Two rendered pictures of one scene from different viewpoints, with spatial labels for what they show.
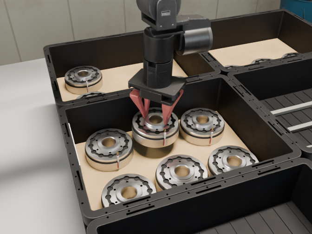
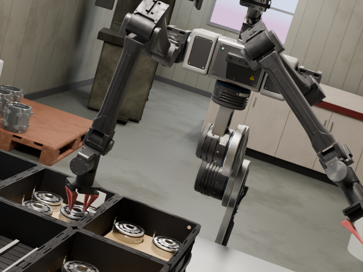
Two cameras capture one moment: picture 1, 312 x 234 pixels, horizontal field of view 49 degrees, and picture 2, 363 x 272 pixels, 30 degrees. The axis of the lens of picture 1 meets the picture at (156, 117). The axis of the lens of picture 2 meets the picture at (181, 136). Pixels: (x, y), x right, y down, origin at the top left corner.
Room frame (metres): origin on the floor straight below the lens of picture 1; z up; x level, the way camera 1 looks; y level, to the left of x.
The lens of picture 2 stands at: (1.85, -1.61, 1.70)
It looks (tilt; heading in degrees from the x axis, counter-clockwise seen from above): 13 degrees down; 121
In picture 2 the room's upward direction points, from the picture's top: 17 degrees clockwise
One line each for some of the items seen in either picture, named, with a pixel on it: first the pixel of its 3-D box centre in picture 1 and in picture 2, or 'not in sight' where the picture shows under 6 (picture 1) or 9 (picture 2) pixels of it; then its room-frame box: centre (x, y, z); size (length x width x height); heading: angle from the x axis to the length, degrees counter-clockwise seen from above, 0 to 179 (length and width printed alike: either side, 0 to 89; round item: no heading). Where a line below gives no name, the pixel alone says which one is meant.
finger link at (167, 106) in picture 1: (161, 103); (76, 197); (0.57, -0.01, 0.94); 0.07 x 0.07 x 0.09; 65
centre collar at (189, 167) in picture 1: (182, 171); (37, 206); (0.46, -0.05, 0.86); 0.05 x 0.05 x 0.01
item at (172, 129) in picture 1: (155, 121); (76, 211); (0.58, 0.00, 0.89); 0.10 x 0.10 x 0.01
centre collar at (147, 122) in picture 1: (155, 120); (76, 210); (0.58, 0.00, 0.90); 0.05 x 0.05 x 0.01
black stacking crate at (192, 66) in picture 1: (128, 79); (138, 244); (0.79, 0.07, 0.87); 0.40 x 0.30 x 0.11; 110
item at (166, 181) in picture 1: (181, 173); (37, 208); (0.46, -0.05, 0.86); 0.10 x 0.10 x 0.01
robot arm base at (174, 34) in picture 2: not in sight; (170, 45); (0.48, 0.39, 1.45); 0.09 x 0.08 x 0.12; 22
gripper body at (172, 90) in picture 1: (157, 72); (85, 177); (0.58, 0.00, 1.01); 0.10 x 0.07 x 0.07; 65
